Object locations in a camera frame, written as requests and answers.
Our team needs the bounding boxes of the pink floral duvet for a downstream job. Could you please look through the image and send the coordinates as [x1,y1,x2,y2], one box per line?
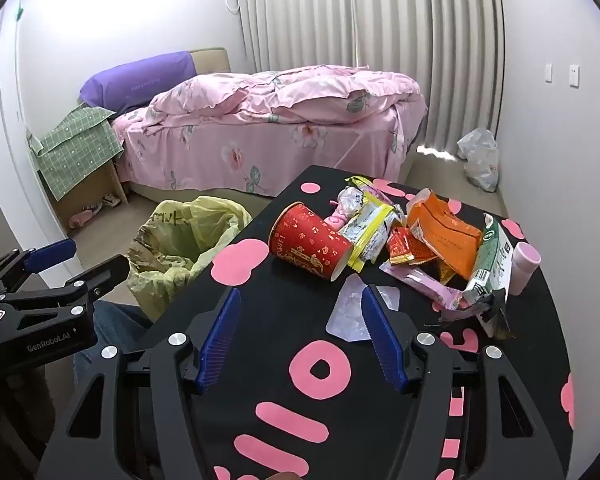
[147,66,423,125]

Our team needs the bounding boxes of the purple pillow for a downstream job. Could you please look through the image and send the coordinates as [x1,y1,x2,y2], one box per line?
[79,51,197,113]

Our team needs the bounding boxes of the green and white packet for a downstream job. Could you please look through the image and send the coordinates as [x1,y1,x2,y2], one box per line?
[465,213,515,306]

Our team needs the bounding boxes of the clear plastic blister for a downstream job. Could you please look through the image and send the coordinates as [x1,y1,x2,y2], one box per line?
[326,277,401,342]

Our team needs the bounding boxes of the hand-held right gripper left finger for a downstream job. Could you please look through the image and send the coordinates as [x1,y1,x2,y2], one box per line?
[37,287,243,480]

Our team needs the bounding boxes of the orange packet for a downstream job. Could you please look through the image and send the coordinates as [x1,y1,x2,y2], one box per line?
[406,188,483,281]

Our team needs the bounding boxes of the wooden nightstand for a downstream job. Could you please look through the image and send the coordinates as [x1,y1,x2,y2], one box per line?
[55,155,129,226]

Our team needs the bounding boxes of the white and yellow wrapper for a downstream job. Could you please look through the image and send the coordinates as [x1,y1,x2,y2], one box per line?
[340,197,406,273]

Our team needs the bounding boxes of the pink floral bed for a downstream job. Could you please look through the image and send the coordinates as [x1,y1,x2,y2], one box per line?
[112,67,428,202]

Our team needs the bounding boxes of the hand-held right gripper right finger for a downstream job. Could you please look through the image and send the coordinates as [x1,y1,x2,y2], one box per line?
[361,285,568,480]

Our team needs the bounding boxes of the pink pig-shaped bottle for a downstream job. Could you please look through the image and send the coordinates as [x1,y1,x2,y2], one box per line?
[327,200,349,234]

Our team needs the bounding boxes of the grey white curtain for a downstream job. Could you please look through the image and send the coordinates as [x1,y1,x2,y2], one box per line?
[232,0,503,156]

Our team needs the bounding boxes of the green checked cloth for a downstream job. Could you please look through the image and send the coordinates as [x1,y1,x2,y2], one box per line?
[28,102,126,201]

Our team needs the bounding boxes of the yellow green wrapper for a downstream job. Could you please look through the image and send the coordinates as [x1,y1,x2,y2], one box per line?
[344,176,381,192]

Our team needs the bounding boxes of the small pink cylinder bottle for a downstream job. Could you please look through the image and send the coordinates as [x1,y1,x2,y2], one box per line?
[510,241,542,296]

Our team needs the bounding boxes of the white curtain wand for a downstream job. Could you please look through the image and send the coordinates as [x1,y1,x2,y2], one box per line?
[348,0,362,68]

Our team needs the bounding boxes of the dark crumpled wrapper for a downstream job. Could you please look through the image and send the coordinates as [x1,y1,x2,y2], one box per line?
[437,290,513,341]

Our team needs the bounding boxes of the beige headboard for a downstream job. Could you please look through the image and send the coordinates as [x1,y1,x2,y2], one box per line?
[187,47,232,77]

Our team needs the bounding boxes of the red paper cup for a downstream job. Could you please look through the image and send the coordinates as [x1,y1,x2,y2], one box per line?
[269,201,353,281]

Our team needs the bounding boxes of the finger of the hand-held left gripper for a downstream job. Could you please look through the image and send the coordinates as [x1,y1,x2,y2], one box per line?
[0,254,130,312]
[0,238,78,303]

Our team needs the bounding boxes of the pink slipper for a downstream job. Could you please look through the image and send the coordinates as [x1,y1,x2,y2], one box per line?
[69,208,101,228]

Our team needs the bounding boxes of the white plastic bag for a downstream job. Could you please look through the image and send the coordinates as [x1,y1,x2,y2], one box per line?
[456,128,500,193]

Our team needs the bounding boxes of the small red packet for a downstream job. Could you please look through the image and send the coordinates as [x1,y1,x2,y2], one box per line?
[387,226,438,266]

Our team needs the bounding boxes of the light pink wrapper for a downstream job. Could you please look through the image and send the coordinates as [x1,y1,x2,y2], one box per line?
[380,264,476,311]

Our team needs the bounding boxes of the trash bin with yellow bag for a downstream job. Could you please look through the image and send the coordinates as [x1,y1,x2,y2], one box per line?
[126,196,253,318]

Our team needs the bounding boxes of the person's jeans leg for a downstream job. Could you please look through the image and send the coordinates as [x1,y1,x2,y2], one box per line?
[74,302,152,376]

